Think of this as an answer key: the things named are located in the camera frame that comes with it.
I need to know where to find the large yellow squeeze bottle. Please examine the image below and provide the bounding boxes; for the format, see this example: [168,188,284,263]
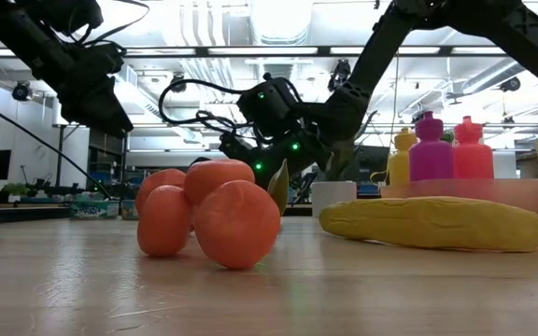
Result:
[387,128,420,188]

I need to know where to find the small green background plant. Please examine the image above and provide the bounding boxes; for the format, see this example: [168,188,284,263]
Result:
[2,182,32,197]

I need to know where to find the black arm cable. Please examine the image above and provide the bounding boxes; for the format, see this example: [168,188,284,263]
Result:
[70,0,151,48]
[158,77,270,142]

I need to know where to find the black ceiling spotlight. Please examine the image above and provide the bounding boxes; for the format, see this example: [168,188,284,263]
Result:
[11,81,33,103]
[500,76,522,93]
[327,59,352,92]
[169,73,189,94]

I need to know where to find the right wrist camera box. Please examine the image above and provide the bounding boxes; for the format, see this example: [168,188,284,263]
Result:
[238,77,301,137]

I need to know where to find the small orange carrots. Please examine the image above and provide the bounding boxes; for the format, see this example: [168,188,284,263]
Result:
[136,159,291,271]

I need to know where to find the neon red squeeze bottle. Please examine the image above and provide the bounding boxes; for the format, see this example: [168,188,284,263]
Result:
[453,115,496,180]

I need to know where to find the magenta squeeze bottle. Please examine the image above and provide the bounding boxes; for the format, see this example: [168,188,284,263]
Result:
[408,110,455,183]

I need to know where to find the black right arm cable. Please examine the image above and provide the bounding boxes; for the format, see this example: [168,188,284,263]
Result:
[158,77,270,142]

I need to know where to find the yellow toy banana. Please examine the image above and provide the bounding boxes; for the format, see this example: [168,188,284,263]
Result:
[319,195,538,254]

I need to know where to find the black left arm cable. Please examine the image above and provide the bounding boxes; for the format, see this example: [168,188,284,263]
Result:
[70,0,151,48]

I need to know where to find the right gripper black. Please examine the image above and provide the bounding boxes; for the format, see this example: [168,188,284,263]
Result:
[219,127,334,189]

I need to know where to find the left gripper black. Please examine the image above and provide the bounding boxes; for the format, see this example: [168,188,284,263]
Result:
[39,41,135,139]

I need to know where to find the translucent orange bin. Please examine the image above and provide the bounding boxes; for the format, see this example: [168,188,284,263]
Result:
[380,177,538,217]

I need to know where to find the snake plant in white pot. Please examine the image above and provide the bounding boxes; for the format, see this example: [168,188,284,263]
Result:
[309,110,378,218]

